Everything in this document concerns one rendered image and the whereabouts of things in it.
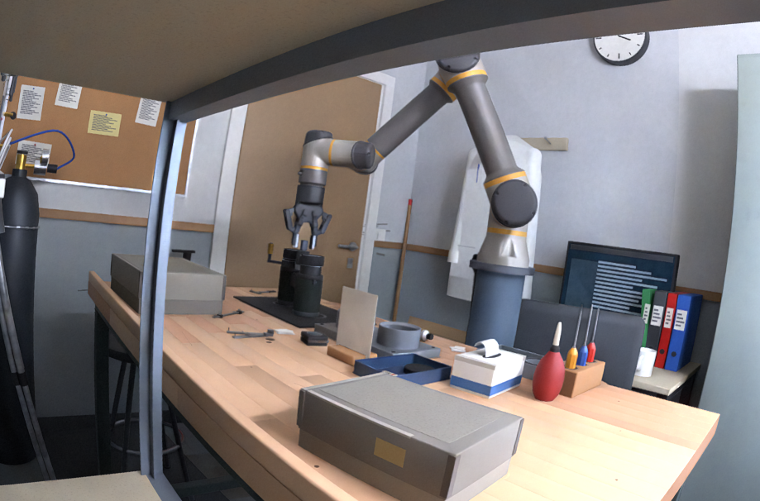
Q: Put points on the wooden screwdriver block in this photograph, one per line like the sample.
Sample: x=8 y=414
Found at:
x=583 y=379

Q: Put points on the black rubber mat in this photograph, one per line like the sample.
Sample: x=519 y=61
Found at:
x=267 y=308

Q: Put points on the pale grey cabinet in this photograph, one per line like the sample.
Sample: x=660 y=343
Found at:
x=749 y=282

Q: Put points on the beige side table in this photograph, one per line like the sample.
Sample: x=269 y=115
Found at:
x=668 y=379

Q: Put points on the black stool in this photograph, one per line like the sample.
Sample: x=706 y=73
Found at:
x=121 y=401

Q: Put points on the black gas cylinder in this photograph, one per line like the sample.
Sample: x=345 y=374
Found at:
x=19 y=282

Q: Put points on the white and blue tissue box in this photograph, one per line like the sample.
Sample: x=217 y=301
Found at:
x=486 y=373

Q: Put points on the green binder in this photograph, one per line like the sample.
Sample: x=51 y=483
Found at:
x=646 y=313

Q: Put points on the white cradle knob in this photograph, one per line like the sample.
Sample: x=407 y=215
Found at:
x=426 y=336

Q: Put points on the grey metal tool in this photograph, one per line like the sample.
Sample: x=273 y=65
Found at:
x=248 y=333

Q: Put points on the small black block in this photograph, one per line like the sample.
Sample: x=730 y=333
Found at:
x=314 y=338

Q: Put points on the dark grey tray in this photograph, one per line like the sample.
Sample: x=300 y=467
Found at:
x=527 y=357

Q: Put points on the wooden card base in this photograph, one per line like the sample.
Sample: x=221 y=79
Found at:
x=342 y=354

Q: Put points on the red rubber air blower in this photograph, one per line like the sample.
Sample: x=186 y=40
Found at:
x=549 y=376

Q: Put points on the black computer monitor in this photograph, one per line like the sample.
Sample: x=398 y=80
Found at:
x=605 y=275

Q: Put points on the grey target card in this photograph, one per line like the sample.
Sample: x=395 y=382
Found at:
x=357 y=321

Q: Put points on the white cup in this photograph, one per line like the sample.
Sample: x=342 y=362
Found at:
x=646 y=363

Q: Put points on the dark grey binder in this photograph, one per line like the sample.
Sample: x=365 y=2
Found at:
x=656 y=319

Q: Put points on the black binocular eyecup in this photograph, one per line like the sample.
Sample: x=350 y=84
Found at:
x=313 y=260
x=292 y=255

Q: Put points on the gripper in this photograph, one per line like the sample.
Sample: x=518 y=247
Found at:
x=310 y=197

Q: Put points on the plain grey box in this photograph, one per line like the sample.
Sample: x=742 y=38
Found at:
x=191 y=288

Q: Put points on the dark grey chair back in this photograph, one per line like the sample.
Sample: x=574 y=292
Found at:
x=611 y=351

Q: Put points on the white lab coat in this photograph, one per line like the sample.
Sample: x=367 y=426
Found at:
x=470 y=213

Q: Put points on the blue tray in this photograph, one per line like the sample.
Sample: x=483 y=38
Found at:
x=379 y=365

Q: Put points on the beige coat hook rail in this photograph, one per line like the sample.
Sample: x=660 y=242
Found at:
x=552 y=144

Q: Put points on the brown door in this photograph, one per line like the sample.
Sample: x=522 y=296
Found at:
x=273 y=175

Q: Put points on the small dark tool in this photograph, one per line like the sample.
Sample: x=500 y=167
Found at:
x=262 y=291

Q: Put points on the black binocular body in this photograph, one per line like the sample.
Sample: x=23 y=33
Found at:
x=305 y=291

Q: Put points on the dark metal wrench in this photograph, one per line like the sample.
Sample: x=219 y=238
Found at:
x=228 y=313

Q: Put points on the cork notice board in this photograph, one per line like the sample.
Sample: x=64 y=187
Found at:
x=91 y=150

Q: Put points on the blue binder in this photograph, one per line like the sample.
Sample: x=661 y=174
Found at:
x=683 y=332

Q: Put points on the brass gas regulator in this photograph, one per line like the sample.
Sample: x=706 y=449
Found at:
x=38 y=164

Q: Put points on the wooden broom stick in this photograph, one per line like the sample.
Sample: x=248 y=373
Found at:
x=404 y=250

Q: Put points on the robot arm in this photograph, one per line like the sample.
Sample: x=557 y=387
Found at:
x=499 y=156

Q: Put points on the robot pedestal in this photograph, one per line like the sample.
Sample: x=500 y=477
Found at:
x=495 y=307

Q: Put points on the red binder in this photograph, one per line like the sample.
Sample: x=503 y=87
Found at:
x=668 y=326

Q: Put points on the grey shelf frame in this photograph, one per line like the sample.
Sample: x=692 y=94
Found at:
x=160 y=250

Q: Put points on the small white piece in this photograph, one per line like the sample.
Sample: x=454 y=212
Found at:
x=283 y=331

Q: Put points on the round wall clock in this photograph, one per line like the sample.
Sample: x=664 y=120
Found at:
x=620 y=47

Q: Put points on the large grey box with label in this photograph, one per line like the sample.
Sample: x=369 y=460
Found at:
x=404 y=426

